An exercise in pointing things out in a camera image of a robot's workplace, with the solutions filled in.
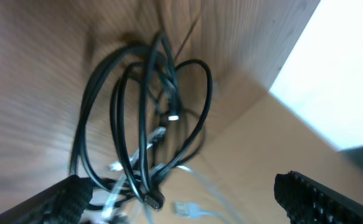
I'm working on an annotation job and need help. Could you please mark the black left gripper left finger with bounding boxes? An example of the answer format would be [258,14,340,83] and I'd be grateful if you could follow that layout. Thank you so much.
[0,175,93,224]

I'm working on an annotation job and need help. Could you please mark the white USB cable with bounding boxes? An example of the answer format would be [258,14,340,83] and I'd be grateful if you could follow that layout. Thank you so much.
[100,126,247,224]

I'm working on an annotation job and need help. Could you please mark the black USB cable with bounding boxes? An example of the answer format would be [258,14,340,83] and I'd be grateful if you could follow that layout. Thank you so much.
[68,30,214,212]

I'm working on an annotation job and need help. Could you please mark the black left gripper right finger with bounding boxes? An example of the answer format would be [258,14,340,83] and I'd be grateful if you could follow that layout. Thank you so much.
[274,171,363,224]

